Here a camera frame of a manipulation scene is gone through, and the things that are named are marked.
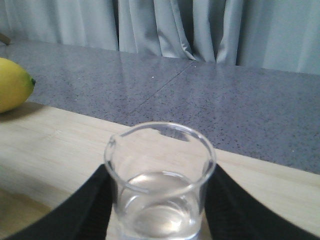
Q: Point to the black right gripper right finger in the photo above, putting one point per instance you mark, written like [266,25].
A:
[233,214]

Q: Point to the wooden stick in background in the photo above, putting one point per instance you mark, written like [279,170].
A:
[5,39]

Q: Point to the grey curtain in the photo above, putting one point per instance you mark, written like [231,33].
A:
[272,34]

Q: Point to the yellow lemon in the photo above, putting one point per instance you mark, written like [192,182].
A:
[16,85]

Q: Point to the small glass beaker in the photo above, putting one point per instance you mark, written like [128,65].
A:
[159,172]

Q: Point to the wooden cutting board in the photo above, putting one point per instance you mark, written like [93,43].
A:
[47,153]

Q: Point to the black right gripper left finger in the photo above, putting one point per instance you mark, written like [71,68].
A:
[85,215]

